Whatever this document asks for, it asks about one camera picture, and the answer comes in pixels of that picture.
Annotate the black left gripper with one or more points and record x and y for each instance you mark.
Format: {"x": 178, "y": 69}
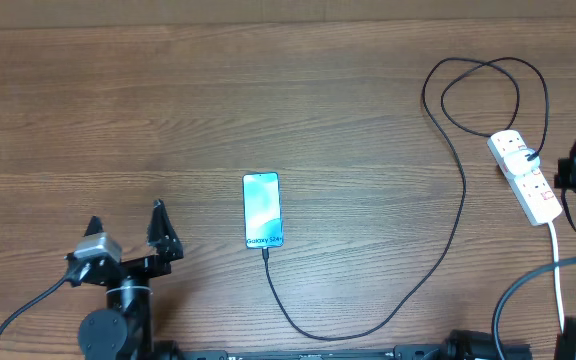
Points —
{"x": 165, "y": 248}

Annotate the Samsung Galaxy smartphone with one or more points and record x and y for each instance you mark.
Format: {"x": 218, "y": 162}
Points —
{"x": 262, "y": 210}

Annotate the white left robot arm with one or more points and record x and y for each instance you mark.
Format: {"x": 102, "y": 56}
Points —
{"x": 124, "y": 328}

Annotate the white charger plug adapter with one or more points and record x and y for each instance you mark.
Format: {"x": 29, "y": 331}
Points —
{"x": 519, "y": 163}

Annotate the white power strip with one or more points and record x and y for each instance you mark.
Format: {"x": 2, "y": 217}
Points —
{"x": 532, "y": 190}

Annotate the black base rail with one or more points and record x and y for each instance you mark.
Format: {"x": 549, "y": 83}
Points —
{"x": 459, "y": 345}

